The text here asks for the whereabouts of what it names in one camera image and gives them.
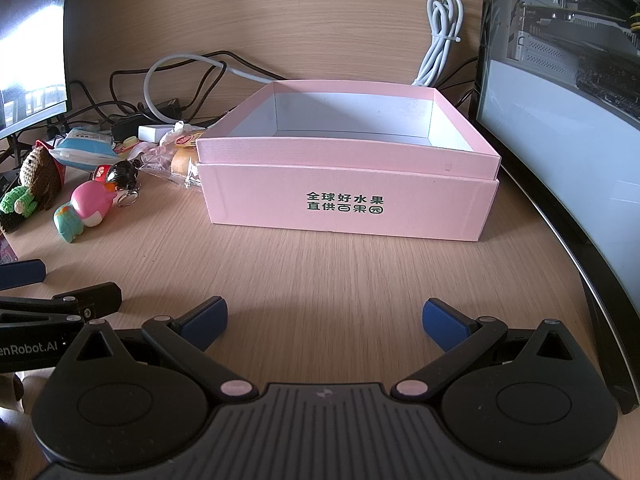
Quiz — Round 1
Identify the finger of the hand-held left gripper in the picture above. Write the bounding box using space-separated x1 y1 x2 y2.
0 259 47 291
0 282 123 332

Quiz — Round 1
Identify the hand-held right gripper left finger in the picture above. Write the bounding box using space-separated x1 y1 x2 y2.
65 296 256 403

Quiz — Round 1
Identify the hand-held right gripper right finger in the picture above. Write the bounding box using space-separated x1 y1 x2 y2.
390 298 583 402

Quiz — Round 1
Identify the brown and green crochet doll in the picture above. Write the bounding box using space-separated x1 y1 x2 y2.
0 141 64 233

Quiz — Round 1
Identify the black-haired doll keychain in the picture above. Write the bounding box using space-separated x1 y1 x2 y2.
92 160 144 209

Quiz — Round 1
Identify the blue tissue packet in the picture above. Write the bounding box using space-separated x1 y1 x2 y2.
51 127 117 172

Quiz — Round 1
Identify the pink cardboard box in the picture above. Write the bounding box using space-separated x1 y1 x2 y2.
196 79 502 242

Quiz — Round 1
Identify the yellow snack packet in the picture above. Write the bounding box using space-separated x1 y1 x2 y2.
167 149 203 186

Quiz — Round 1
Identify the pink printed packet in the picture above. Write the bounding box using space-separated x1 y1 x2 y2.
0 232 21 264

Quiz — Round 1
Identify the teal figure toy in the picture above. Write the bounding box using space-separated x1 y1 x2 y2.
53 201 86 244

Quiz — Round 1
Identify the pink penguin toy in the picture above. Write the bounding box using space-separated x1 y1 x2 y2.
70 180 117 229

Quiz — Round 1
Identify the small black box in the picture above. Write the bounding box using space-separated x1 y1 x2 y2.
111 115 147 142

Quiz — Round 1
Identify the white plug adapter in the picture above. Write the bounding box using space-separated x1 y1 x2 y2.
138 124 174 144

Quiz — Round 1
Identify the clear snack packet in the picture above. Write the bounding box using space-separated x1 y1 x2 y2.
141 122 207 157

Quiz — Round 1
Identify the black power adapter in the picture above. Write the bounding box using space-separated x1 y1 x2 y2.
149 99 184 122

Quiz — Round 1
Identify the glass-sided computer case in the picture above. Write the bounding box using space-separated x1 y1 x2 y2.
469 0 640 416

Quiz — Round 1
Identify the computer monitor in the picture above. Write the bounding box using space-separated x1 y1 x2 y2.
0 0 74 142

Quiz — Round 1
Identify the thin black cable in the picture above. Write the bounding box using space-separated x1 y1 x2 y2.
66 79 110 122

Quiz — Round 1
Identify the black tangled cable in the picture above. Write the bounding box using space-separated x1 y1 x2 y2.
109 49 266 128

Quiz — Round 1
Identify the light grey looped cable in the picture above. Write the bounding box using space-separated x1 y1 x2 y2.
143 52 275 117

